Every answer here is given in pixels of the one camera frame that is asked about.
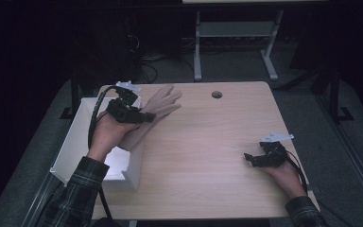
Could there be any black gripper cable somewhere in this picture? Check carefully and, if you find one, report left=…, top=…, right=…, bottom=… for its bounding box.
left=87, top=85, right=118, bottom=221
left=280, top=149, right=310, bottom=194

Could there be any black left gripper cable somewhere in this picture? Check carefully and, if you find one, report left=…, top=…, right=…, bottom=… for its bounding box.
left=87, top=85, right=118, bottom=221

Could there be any white box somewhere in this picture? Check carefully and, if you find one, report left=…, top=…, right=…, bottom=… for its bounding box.
left=49, top=96, right=146, bottom=192

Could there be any person's left hand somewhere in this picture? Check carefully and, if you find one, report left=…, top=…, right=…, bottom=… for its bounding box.
left=86, top=110, right=140, bottom=163

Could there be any person's right hand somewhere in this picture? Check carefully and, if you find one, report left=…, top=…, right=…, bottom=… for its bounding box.
left=264, top=161, right=307, bottom=201

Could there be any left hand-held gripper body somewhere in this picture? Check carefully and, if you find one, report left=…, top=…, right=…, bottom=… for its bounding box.
left=106, top=80, right=143, bottom=124

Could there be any tangle of floor cables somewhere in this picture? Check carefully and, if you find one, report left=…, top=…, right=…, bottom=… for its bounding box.
left=126, top=33, right=194, bottom=85

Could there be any black metal stand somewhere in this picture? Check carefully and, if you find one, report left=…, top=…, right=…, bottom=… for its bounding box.
left=326, top=67, right=355, bottom=123

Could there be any white metal stand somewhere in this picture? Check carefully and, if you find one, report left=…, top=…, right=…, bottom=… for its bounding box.
left=193, top=9, right=285, bottom=81

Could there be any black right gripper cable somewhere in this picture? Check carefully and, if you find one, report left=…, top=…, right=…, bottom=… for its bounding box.
left=280, top=149, right=310, bottom=194

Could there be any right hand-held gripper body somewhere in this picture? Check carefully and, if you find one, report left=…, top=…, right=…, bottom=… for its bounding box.
left=258, top=131, right=295, bottom=168

